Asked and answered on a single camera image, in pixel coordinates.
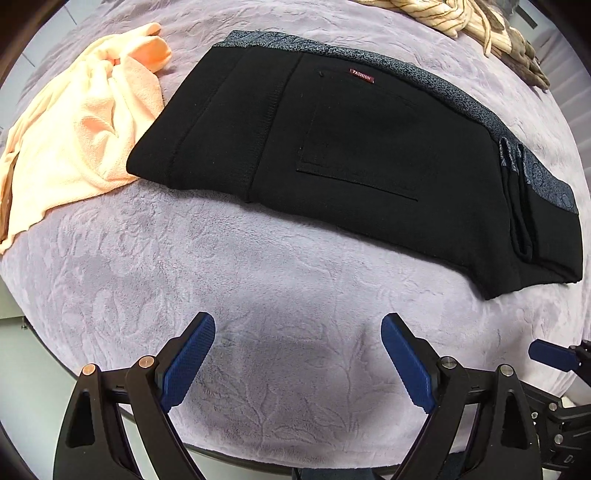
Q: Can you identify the black pants grey waistband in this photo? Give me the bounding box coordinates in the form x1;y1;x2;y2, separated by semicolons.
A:
126;30;583;299

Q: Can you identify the lavender embossed bed blanket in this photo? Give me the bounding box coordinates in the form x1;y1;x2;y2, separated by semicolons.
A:
1;1;590;468

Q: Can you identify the brown olive garment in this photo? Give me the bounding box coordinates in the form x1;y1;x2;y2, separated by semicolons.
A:
470;0;550;91

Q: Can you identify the orange fleece garment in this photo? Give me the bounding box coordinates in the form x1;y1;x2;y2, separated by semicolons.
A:
1;22;171;251

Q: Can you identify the cream striped garment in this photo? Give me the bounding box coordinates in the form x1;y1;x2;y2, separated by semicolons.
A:
359;0;513;56

